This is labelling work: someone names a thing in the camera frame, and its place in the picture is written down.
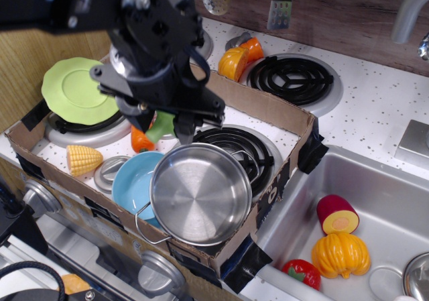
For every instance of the orange toy pepper piece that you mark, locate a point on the orange toy pepper piece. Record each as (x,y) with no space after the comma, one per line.
(254,48)

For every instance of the grey stove knob right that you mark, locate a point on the grey stove knob right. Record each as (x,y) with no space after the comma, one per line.
(158,277)

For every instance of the grey stove knob left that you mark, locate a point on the grey stove knob left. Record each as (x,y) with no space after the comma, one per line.
(40,199)

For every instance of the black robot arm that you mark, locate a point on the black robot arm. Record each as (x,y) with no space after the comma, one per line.
(153,45)

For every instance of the green plastic plate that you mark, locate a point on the green plastic plate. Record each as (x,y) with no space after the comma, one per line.
(73,95)

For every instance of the front right black burner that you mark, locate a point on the front right black burner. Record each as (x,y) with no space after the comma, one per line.
(256,153)

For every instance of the red yellow toy fruit half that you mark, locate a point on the red yellow toy fruit half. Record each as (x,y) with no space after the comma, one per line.
(336,215)

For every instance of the orange toy carrot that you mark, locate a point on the orange toy carrot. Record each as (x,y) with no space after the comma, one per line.
(140,142)

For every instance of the grey stove knob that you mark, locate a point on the grey stove knob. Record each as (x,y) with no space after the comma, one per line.
(40,199)
(158,277)

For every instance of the back right black burner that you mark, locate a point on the back right black burner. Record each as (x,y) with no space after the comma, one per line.
(302,80)

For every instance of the orange toy at bottom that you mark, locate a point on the orange toy at bottom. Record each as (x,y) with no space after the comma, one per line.
(74,284)

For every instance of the hanging metal spatula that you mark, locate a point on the hanging metal spatula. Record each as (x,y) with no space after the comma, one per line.
(280,13)

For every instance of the stainless steel pot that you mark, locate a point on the stainless steel pot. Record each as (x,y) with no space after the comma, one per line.
(200,194)

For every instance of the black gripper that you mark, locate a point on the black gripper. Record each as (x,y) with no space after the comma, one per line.
(174,89)

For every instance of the yellow toy corn cob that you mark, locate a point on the yellow toy corn cob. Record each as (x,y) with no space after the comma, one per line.
(82,159)

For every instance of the grey faucet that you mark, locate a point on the grey faucet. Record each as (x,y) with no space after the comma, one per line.
(405,20)

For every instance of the green toy broccoli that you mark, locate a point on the green toy broccoli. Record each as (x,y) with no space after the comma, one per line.
(162,127)

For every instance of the cardboard fence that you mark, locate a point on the cardboard fence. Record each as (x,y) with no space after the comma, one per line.
(216,275)

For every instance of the orange pumpkin half on stove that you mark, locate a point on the orange pumpkin half on stove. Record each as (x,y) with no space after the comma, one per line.
(233,63)

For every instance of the red toy strawberry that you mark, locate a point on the red toy strawberry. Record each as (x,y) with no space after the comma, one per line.
(304,272)

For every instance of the front left black burner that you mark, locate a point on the front left black burner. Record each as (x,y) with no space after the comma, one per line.
(63,133)

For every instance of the light blue bowl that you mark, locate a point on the light blue bowl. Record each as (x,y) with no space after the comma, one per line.
(131,184)

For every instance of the orange pumpkin half in sink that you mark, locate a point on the orange pumpkin half in sink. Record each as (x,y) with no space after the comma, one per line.
(341,254)

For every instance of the steel lid in sink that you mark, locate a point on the steel lid in sink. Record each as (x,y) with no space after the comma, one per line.
(415,277)

